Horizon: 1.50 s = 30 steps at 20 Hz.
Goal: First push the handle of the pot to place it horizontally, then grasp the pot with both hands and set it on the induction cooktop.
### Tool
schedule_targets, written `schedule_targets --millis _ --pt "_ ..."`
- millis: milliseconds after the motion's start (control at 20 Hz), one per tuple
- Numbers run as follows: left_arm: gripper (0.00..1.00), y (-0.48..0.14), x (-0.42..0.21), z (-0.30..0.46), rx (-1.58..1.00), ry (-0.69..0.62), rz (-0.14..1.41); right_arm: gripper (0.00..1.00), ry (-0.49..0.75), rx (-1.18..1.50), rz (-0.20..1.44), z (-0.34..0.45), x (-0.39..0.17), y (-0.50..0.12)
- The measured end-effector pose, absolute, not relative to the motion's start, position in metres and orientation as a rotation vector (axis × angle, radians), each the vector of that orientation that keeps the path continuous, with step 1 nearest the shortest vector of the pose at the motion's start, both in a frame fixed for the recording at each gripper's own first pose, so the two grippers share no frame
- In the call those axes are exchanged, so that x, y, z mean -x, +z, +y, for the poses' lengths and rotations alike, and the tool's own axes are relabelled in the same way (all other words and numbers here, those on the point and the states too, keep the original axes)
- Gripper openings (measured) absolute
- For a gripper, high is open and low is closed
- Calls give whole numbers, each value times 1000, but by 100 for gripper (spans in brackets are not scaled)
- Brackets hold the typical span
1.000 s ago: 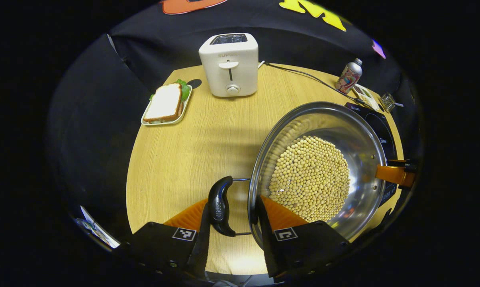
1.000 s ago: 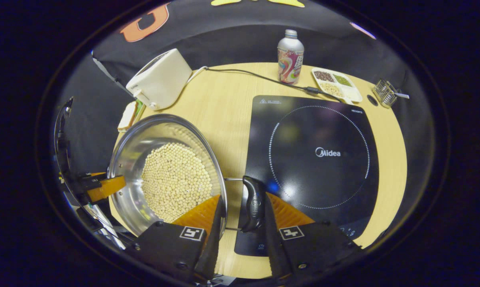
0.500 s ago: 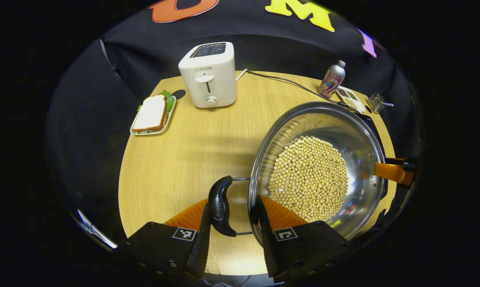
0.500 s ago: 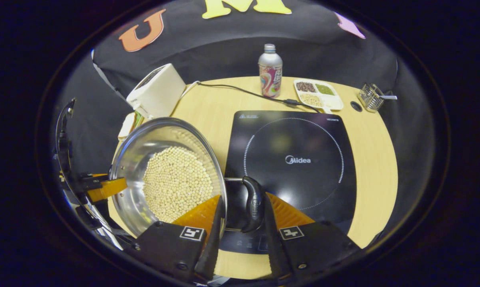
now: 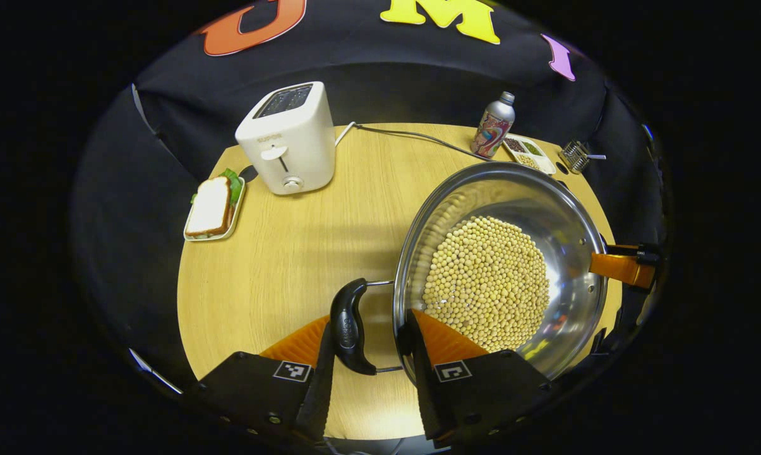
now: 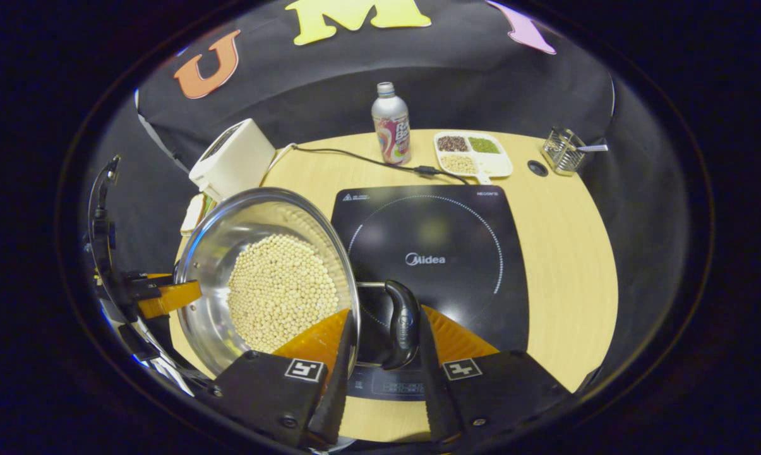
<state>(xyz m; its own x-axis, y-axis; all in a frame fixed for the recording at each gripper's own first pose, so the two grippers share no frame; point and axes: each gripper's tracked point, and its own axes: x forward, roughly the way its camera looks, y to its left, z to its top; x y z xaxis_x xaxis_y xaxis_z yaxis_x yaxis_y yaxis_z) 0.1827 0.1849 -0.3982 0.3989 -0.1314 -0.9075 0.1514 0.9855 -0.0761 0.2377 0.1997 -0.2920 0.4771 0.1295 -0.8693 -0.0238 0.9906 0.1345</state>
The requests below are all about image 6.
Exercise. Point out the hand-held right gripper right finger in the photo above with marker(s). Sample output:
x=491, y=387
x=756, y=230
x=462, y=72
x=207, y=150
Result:
x=434, y=379

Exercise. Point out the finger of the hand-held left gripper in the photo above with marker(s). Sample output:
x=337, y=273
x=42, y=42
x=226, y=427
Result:
x=172, y=298

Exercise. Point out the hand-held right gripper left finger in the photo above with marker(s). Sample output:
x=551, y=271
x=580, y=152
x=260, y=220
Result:
x=339, y=379

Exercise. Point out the steel pot with beans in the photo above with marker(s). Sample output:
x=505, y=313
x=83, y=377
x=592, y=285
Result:
x=279, y=297

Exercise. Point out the black induction cooktop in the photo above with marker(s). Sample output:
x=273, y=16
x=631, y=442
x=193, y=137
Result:
x=456, y=240

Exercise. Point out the green plate with bread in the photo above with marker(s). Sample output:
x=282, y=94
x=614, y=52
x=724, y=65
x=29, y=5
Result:
x=192, y=215

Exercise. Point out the white toaster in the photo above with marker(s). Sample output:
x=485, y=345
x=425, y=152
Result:
x=235, y=161

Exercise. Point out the white divided tray with beans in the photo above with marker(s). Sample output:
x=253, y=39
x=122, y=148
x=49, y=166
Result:
x=475, y=158

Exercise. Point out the silver bottle with colourful label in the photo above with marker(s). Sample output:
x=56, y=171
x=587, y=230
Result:
x=391, y=126

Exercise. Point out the metal spoon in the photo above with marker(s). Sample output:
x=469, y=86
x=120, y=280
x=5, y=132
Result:
x=595, y=148

